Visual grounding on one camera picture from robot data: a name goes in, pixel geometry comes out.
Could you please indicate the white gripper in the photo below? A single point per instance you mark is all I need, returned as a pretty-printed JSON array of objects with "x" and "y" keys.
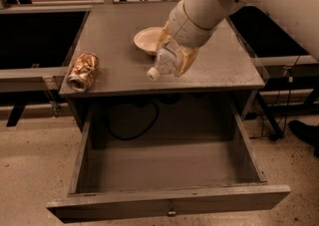
[{"x": 186, "y": 31}]

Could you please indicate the clear plastic bottle blue label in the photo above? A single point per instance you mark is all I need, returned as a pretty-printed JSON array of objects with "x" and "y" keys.
[{"x": 166, "y": 63}]

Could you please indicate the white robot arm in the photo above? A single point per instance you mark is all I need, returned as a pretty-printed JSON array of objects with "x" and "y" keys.
[{"x": 299, "y": 18}]

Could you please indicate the open grey top drawer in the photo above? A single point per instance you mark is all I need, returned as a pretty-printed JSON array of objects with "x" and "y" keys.
[{"x": 197, "y": 157}]

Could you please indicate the metal drawer knob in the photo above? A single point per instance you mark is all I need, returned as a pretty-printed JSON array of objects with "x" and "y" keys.
[{"x": 171, "y": 212}]

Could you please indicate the white bowl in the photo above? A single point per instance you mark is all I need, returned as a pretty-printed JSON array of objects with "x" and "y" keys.
[{"x": 146, "y": 40}]

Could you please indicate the grey wooden cabinet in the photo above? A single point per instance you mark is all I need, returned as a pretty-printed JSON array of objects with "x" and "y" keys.
[{"x": 109, "y": 30}]

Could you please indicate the crushed orange soda can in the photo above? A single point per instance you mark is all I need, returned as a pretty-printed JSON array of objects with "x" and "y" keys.
[{"x": 83, "y": 72}]

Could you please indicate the grey metal rail left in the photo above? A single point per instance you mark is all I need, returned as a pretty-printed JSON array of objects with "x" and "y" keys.
[{"x": 30, "y": 80}]

